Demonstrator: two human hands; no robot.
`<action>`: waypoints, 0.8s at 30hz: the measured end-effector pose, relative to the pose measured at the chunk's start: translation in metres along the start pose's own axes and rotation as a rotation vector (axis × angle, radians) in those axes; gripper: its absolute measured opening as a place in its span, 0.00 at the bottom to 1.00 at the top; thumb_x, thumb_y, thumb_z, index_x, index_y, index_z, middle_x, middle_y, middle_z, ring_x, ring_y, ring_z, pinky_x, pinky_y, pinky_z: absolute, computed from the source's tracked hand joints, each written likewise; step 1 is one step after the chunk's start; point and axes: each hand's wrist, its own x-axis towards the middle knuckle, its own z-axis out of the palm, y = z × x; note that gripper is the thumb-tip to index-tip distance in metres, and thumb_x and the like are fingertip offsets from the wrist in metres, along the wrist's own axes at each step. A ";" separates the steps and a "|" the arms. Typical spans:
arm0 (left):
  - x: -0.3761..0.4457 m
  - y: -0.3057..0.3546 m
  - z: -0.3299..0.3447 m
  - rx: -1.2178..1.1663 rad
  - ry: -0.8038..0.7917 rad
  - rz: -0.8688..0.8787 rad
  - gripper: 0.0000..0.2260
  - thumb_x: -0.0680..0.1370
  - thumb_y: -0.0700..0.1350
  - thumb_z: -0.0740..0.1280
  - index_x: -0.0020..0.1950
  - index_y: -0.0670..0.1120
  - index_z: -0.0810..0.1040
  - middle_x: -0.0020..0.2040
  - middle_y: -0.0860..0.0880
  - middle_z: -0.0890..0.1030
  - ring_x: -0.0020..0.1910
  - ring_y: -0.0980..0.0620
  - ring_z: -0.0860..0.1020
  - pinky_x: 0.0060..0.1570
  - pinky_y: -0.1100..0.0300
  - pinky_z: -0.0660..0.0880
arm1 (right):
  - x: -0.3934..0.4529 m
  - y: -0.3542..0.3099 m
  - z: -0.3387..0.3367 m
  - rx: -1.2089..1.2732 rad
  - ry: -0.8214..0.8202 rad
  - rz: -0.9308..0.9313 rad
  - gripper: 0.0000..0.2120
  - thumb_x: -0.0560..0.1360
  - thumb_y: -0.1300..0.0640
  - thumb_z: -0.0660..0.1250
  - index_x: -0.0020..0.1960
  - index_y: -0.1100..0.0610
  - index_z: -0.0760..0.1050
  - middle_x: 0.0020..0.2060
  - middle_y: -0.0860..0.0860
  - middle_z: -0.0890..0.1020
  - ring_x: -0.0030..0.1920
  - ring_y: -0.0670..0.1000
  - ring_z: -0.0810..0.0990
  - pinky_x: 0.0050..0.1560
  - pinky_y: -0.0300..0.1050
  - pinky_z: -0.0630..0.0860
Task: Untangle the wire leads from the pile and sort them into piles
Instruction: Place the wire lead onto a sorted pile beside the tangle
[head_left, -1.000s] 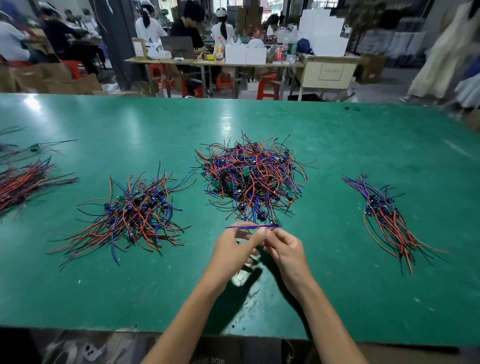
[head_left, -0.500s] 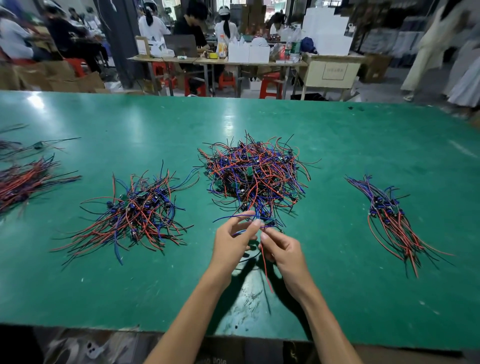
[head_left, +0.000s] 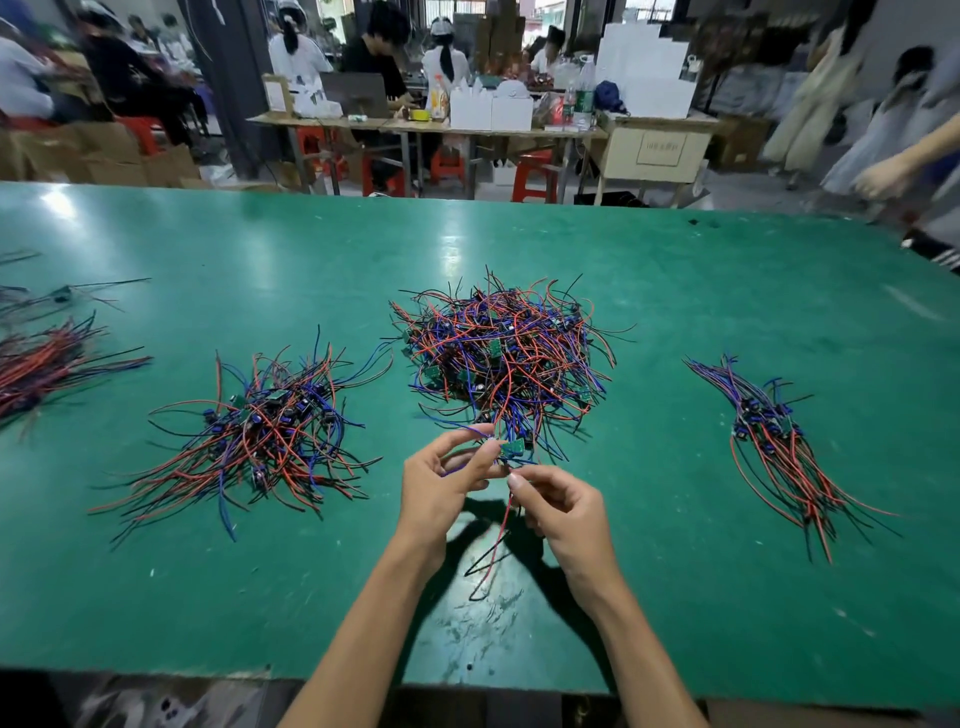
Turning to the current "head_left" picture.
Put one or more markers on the person's left hand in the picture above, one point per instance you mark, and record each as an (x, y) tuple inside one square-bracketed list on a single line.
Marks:
[(443, 503)]

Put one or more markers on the person's right hand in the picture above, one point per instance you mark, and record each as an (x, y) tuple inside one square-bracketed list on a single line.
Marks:
[(573, 533)]

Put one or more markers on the person's right forearm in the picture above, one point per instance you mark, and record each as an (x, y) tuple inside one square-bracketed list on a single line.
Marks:
[(645, 668)]

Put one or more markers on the person's left forearm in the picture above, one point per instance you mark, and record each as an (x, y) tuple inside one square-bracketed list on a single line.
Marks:
[(360, 653)]

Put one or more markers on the red plastic stool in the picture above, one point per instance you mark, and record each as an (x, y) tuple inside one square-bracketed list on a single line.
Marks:
[(536, 177), (447, 165), (318, 150), (140, 135)]

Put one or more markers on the long wooden work table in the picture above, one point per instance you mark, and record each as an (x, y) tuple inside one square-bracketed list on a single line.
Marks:
[(420, 125)]

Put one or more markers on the cream cabinet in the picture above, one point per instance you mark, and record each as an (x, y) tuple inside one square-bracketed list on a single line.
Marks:
[(656, 153)]

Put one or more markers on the row of white containers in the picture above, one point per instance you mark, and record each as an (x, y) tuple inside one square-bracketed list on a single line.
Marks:
[(491, 110)]

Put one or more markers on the grey laptop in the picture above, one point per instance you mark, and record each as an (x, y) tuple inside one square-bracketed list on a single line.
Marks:
[(354, 93)]

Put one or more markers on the brown cardboard box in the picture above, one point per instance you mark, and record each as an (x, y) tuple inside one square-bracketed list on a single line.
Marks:
[(743, 143)]

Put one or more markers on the dark blue bag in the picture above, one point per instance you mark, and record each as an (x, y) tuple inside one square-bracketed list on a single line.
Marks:
[(609, 96)]

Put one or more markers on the stack of white boxes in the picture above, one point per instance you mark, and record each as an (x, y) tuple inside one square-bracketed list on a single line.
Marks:
[(645, 72)]

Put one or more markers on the dark pillar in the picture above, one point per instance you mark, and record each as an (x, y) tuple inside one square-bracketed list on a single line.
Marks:
[(237, 75)]

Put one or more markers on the row of cardboard boxes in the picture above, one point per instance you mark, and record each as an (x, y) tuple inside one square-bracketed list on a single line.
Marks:
[(90, 155)]

